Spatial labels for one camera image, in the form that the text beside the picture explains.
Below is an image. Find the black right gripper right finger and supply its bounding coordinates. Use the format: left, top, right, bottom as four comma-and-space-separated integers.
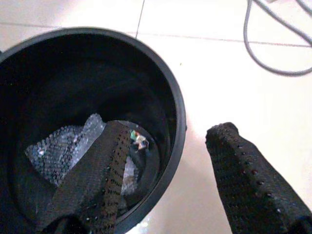
206, 121, 312, 234

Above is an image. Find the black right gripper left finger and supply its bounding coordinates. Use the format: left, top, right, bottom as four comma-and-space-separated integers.
36, 121, 134, 234

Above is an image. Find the black round rubbish bin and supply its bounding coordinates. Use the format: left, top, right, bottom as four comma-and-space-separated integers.
0, 26, 188, 234

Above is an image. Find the clear bubble wrap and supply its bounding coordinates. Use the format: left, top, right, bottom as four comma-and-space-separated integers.
25, 113, 141, 195

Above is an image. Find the small colourful wrapper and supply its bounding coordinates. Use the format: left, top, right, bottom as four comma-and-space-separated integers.
129, 130, 150, 152

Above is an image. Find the grey floor cable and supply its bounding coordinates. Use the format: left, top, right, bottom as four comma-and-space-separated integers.
253, 0, 312, 47
243, 0, 312, 76

